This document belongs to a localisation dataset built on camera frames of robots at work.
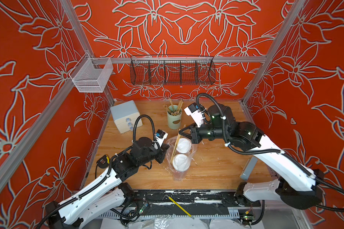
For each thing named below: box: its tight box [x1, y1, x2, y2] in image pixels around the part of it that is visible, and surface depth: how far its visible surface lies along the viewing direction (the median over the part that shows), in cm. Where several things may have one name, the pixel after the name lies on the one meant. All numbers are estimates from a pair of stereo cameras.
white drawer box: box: [110, 100, 143, 134], surface depth 97 cm
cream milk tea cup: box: [176, 137, 192, 154], surface depth 74 cm
